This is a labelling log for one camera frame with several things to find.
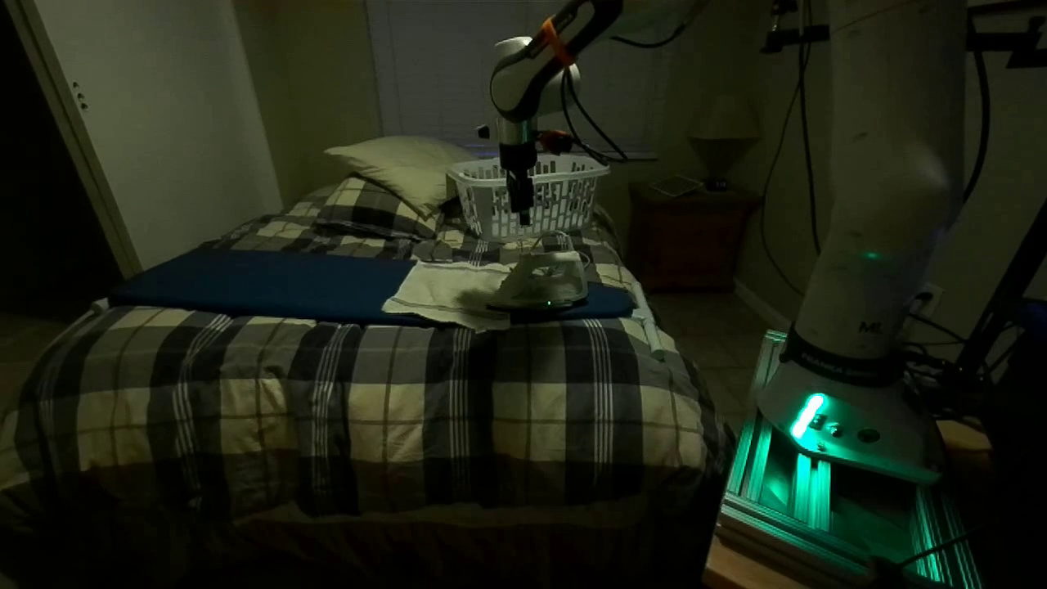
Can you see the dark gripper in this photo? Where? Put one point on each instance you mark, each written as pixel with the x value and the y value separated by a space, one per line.
pixel 514 149

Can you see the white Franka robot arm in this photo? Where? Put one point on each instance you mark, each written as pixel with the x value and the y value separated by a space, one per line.
pixel 884 166

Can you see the plaid covered bed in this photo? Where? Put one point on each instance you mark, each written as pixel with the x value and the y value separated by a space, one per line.
pixel 362 403

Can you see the blue ironing mat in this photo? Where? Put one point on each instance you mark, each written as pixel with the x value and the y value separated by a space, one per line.
pixel 264 285

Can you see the brown wooden nightstand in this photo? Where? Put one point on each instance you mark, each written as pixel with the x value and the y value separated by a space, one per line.
pixel 691 232

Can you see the white cloth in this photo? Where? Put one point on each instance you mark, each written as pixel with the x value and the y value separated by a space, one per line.
pixel 444 293

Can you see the white door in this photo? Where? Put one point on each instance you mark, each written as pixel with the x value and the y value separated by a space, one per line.
pixel 164 120

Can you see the table lamp with shade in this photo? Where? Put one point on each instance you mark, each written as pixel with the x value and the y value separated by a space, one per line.
pixel 722 149

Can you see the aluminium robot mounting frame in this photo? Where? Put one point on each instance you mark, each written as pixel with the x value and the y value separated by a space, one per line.
pixel 829 510

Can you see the white plastic laundry basket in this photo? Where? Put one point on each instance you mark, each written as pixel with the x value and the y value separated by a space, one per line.
pixel 566 196

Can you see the cream pillow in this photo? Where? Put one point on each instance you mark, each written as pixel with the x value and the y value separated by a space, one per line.
pixel 396 169

